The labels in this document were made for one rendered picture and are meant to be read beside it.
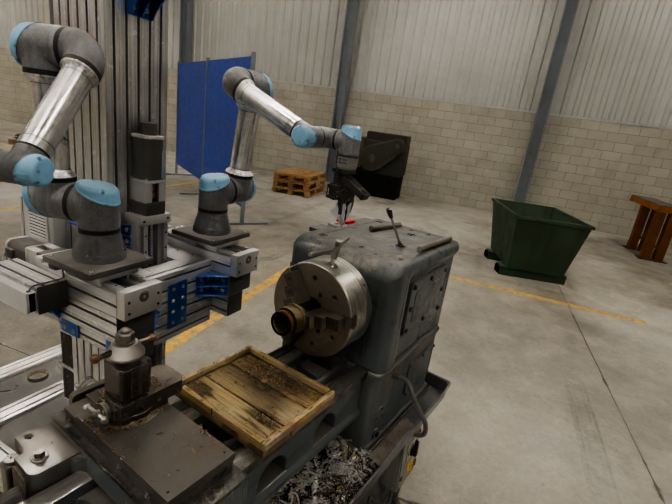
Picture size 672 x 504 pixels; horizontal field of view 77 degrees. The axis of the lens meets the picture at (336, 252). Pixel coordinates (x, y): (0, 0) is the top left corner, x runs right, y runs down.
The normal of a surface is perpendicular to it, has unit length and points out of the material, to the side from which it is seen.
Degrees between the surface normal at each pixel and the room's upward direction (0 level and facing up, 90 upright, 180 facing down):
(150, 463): 0
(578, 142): 90
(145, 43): 90
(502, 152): 90
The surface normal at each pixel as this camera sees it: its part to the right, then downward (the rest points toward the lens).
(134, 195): -0.45, 0.21
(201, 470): 0.14, -0.95
